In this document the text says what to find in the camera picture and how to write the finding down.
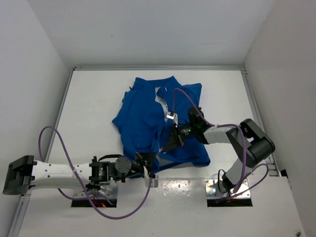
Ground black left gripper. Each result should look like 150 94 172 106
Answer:
113 151 156 181

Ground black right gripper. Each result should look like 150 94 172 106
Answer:
163 123 197 152

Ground blue zip jacket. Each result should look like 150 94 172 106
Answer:
112 76 211 172

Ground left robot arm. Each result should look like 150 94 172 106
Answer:
2 153 158 195

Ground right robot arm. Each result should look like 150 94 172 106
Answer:
162 107 276 194

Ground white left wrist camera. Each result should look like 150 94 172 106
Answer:
144 166 159 188

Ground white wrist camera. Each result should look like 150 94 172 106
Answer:
144 166 159 188
165 111 178 125

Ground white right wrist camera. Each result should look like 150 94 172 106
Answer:
165 111 178 125

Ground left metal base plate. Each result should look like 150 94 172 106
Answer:
72 181 119 199

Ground metal base plate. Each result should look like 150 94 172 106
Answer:
72 181 119 199
204 179 251 200

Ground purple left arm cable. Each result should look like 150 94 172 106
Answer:
39 125 154 220

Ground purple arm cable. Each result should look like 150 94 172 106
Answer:
39 125 154 220
171 88 270 200

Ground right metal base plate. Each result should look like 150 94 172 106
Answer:
204 179 251 200

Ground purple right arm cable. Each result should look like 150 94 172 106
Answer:
171 88 270 200

